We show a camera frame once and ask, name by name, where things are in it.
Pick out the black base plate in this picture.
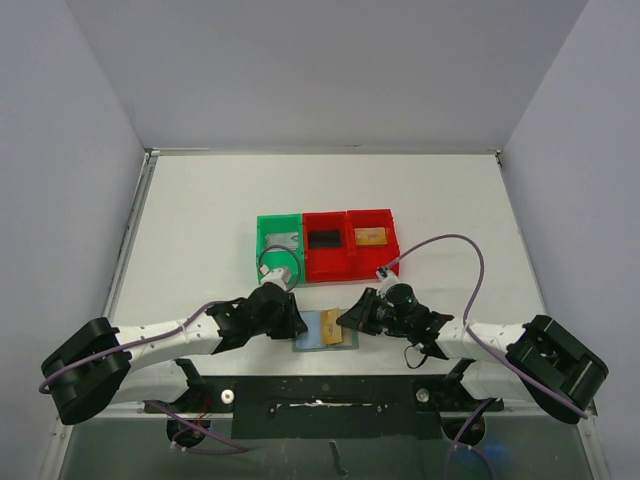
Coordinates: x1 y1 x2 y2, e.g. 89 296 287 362
166 374 480 440

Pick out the red plastic bin right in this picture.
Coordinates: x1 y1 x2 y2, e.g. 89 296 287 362
347 209 400 280

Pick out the gold card in bin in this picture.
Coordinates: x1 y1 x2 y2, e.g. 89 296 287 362
354 227 388 247

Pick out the red plastic bin middle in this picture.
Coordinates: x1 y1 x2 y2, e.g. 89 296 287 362
302 211 350 283

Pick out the grey-green card holder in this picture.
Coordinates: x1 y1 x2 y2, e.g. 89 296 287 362
292 310 359 352

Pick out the green plastic bin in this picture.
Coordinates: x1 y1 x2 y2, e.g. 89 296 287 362
256 213 306 286

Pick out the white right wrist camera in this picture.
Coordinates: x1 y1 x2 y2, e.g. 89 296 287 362
376 267 400 298

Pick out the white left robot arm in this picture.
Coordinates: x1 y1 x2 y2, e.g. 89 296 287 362
38 282 308 425

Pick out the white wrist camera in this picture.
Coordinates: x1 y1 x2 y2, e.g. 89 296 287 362
258 265 292 290
376 267 400 298

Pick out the gold card from holder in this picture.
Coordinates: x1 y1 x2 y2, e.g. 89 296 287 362
320 308 345 346

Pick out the red plastic bin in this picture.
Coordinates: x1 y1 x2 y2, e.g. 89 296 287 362
302 211 350 283
347 209 400 280

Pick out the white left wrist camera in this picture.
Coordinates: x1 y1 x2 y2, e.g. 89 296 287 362
258 265 292 290

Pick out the silver VIP card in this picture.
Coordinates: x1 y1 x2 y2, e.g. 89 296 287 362
265 232 300 250

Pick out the black card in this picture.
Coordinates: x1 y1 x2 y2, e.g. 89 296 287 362
307 230 342 249

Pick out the aluminium frame rail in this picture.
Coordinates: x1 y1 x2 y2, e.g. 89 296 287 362
103 149 205 320

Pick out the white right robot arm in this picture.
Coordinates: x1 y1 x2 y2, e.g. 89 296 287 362
337 283 609 424

